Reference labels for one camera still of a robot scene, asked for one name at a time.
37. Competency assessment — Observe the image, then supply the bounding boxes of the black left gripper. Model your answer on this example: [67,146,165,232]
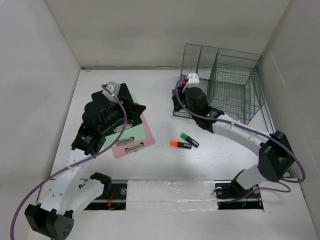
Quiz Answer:
[98,95,145,134]

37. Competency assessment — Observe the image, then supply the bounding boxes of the green capped black highlighter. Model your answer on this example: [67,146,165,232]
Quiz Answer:
[180,132,200,148]

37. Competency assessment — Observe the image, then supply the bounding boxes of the orange capped black highlighter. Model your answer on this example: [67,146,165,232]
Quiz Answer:
[170,141,192,149]

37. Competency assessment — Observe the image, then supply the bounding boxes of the purple capped black highlighter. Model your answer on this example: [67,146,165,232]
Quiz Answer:
[172,89,178,96]

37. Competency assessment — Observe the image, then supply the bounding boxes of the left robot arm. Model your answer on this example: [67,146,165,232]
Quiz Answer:
[24,96,146,240]

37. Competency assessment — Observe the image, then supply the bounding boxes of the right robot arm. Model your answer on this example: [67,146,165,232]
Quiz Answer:
[172,84,296,201]

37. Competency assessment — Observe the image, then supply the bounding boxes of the black clipboard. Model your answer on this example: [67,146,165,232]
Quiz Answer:
[85,83,146,136]

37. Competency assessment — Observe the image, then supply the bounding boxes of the pink capped black highlighter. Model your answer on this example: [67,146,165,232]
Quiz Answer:
[183,75,189,83]

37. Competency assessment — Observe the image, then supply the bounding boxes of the green clipboard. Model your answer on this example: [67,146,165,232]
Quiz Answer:
[101,93,147,152]

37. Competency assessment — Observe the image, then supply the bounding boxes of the pink clipboard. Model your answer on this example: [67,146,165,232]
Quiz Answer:
[112,114,156,159]

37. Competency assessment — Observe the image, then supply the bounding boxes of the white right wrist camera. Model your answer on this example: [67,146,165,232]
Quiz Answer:
[185,72,200,88]

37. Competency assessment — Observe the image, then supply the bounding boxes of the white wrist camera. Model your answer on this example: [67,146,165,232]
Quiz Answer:
[185,72,200,88]
[101,81,121,103]

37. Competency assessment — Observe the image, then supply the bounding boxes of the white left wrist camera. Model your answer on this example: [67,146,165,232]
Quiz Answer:
[101,81,121,103]

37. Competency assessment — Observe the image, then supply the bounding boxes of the green wire mesh organizer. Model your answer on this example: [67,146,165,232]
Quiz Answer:
[180,43,265,125]

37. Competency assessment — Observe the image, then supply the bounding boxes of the black mounting rail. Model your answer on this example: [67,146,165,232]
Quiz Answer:
[87,179,264,212]

